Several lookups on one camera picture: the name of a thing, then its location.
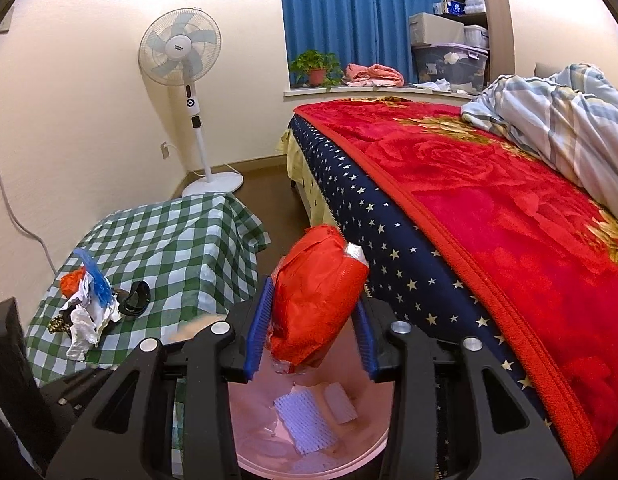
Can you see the potted green plant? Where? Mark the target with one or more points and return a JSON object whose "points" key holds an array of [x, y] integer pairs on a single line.
{"points": [[318, 69]]}

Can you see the pink folded clothes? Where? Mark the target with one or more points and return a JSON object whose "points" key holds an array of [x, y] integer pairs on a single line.
{"points": [[376, 75]]}

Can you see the red floral blanket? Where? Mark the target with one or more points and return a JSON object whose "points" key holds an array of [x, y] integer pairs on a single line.
{"points": [[535, 250]]}

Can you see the green checkered tablecloth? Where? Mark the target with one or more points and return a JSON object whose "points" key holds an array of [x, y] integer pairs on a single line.
{"points": [[197, 255]]}

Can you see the small clear storage box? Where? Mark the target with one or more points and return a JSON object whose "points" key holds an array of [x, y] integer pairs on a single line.
{"points": [[476, 36]]}

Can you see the white paper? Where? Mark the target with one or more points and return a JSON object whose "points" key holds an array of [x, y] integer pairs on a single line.
{"points": [[87, 319]]}

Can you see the white standing fan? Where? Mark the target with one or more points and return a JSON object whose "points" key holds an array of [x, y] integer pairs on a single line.
{"points": [[178, 49]]}

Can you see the wall socket panel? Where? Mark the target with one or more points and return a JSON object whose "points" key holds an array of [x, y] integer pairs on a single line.
{"points": [[6, 21]]}

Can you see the clear plastic bag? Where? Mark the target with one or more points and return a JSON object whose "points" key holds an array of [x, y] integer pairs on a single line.
{"points": [[190, 329]]}

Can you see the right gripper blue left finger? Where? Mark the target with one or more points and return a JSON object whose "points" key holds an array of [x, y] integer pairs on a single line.
{"points": [[259, 317]]}

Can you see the small white foam net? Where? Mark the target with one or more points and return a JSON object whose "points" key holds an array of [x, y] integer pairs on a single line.
{"points": [[338, 402]]}

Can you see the pink trash bin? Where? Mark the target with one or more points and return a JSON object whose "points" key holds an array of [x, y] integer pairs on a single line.
{"points": [[264, 447]]}

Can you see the grey cardboard box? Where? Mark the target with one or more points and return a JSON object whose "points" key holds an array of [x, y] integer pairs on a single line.
{"points": [[427, 28]]}

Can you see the white wall outlet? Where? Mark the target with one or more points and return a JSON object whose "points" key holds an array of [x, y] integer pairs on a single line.
{"points": [[164, 149]]}

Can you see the orange plastic bag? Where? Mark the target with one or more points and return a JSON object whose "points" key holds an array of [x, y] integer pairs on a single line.
{"points": [[69, 284]]}

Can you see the red plastic bag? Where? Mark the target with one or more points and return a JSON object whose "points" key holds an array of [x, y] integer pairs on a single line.
{"points": [[316, 287]]}

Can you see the blue plastic bag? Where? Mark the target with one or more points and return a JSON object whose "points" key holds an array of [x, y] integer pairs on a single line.
{"points": [[101, 287]]}

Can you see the yellow bed skirt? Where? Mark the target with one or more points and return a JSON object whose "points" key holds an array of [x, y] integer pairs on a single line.
{"points": [[298, 171]]}

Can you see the plaid blue grey duvet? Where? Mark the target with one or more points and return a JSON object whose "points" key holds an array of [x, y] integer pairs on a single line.
{"points": [[568, 120]]}

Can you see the blue curtain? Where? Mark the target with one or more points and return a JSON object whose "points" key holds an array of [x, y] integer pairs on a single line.
{"points": [[364, 32]]}

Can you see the navy star bedsheet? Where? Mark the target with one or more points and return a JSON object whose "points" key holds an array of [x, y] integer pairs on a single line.
{"points": [[406, 269]]}

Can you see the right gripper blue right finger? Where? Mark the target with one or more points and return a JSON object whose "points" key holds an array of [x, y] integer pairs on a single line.
{"points": [[365, 338]]}

